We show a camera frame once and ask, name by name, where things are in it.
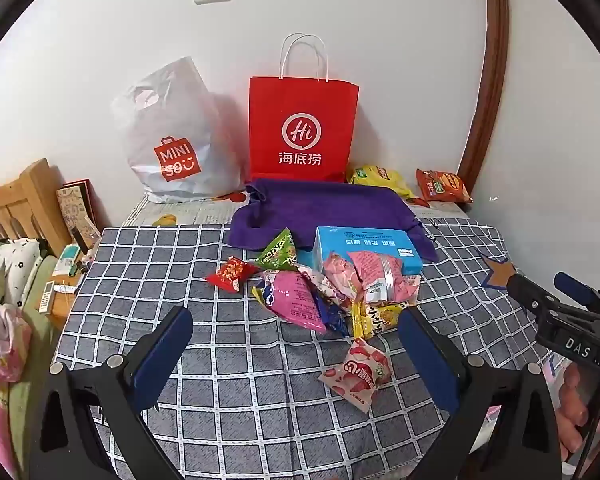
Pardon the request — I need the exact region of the white floral cloth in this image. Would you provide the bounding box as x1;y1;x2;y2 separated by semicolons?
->
0;237;46;306

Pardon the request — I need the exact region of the white pink patterned packet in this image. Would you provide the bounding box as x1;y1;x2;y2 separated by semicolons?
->
298;266;353;306

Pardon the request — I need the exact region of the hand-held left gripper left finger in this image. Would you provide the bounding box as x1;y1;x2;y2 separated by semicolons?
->
22;305;195;480

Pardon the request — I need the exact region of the brown wooden door frame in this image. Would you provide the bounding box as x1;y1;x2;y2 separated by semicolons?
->
457;0;511;201

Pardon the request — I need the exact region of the person's right hand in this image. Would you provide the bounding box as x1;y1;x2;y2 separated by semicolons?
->
552;360;600;456

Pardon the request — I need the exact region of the red bordered book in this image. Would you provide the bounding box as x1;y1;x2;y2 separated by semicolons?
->
56;179;101;256

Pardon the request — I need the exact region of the wooden nightstand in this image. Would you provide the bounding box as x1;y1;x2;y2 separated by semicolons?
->
45;270;87;331

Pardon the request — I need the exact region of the red candy packet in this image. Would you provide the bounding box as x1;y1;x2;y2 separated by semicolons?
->
206;256;261;293

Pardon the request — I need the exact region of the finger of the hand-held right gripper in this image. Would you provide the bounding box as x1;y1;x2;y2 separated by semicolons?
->
553;271;600;313
507;270;563;316

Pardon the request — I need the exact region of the red paper bag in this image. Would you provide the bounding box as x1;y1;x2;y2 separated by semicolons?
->
248;33;360;184

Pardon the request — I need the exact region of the yellow chip bag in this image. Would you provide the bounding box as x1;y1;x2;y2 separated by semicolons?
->
346;164;417;200

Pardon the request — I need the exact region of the pale pink strawberry packet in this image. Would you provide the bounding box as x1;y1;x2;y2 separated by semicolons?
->
318;338;392;413

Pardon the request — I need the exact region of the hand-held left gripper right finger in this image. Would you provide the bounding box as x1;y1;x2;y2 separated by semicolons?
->
397;306;563;480

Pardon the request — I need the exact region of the yellow snack packet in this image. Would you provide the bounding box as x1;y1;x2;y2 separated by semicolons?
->
351;300;416;341

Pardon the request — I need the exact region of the green triangular snack packet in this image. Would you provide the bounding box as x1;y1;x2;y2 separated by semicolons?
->
256;227;301;272

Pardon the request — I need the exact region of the blue cookie packet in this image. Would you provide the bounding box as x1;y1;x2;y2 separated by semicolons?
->
310;290;351;337

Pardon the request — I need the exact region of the pink plastic bag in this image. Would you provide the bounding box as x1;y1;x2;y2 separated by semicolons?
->
0;305;31;461

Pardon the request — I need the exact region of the orange chip bag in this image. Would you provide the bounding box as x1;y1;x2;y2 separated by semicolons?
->
415;168;474;204

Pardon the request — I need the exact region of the magenta snack packet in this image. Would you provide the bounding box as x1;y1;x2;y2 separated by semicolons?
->
252;270;328;335

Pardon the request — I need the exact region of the teal white box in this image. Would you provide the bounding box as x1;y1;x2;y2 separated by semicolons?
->
52;244;83;276

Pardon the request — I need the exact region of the light green cloth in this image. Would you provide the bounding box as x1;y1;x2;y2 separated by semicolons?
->
5;255;61;461

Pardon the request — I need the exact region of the grey checkered blanket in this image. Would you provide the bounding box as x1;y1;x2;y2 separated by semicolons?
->
50;222;561;480

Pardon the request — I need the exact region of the pink ribbed snack packet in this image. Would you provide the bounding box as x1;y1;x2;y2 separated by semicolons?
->
350;250;422;307

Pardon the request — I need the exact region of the white plastic bag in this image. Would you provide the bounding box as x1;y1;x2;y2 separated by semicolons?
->
111;56;246;204

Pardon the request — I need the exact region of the wooden headboard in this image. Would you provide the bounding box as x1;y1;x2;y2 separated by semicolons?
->
0;158;73;261

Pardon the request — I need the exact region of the purple towel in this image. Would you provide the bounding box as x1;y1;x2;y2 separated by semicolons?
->
228;178;439;262

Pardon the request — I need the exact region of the light blue tissue pack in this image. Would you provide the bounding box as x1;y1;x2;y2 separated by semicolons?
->
300;226;424;276

